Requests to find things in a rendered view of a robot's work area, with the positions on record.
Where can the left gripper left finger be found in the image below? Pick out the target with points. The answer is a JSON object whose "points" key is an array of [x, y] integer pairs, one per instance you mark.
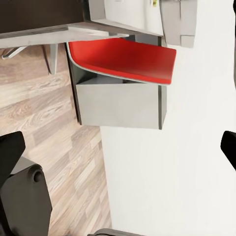
{"points": [[12, 146]]}

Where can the swivel chair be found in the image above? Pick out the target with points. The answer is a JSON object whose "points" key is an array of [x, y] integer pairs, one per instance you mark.
{"points": [[119, 58]]}

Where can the toy box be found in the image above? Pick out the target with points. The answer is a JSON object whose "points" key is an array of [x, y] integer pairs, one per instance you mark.
{"points": [[179, 19]]}

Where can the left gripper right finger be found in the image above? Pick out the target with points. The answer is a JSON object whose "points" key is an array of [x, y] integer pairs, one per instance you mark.
{"points": [[228, 146]]}

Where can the desk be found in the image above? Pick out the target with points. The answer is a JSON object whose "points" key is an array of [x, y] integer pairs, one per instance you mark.
{"points": [[101, 100]]}

